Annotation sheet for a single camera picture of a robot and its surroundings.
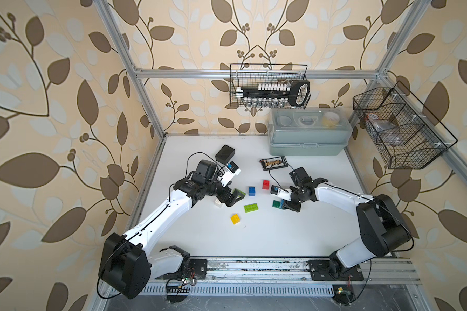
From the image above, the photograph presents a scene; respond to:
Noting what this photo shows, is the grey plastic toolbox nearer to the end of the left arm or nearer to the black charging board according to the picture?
the black charging board

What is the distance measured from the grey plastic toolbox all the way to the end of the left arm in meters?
0.43

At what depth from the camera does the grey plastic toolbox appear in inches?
38.9

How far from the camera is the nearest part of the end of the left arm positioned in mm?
577
